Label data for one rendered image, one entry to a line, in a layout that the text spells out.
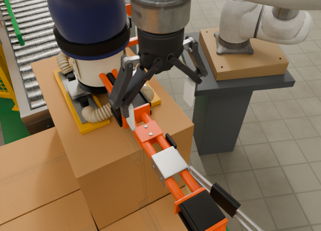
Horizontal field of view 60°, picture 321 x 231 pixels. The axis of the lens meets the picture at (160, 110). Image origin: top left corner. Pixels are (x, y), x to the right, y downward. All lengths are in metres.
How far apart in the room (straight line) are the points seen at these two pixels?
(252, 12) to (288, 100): 1.33
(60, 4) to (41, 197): 0.82
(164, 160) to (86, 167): 0.27
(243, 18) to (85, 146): 0.88
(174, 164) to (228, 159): 1.38
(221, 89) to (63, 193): 0.84
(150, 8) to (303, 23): 1.02
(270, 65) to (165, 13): 1.09
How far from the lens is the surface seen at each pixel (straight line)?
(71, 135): 0.92
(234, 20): 1.36
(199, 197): 0.61
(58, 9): 0.80
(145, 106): 0.75
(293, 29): 1.32
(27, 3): 2.75
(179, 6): 0.40
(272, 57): 1.49
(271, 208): 1.91
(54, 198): 1.29
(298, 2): 0.34
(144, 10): 0.40
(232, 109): 1.68
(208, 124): 1.73
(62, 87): 1.06
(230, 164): 1.99
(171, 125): 0.91
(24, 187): 1.36
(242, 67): 1.39
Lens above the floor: 1.64
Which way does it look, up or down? 47 degrees down
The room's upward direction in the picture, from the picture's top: straight up
